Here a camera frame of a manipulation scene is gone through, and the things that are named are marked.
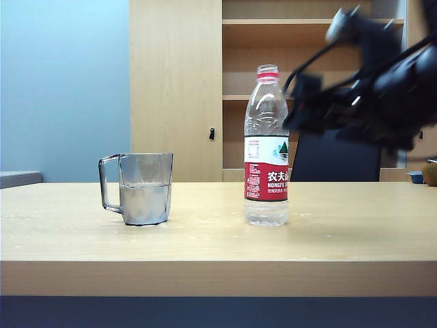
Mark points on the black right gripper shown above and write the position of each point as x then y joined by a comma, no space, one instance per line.
351,109

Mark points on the clear red-label water bottle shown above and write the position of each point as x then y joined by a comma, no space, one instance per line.
265,177

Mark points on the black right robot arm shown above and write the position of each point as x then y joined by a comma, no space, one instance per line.
406,92

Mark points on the transparent grey plastic mug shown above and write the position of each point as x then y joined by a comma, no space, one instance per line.
145,191

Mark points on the black office chair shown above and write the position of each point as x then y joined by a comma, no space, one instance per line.
334,160

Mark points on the light wooden shelf cabinet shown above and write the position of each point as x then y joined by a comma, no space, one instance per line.
174,85

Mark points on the small blue cup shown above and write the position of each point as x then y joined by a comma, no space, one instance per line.
416,177

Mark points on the silver metal piece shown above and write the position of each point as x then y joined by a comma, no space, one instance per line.
432,160

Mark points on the grey box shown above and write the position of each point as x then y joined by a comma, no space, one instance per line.
18,178

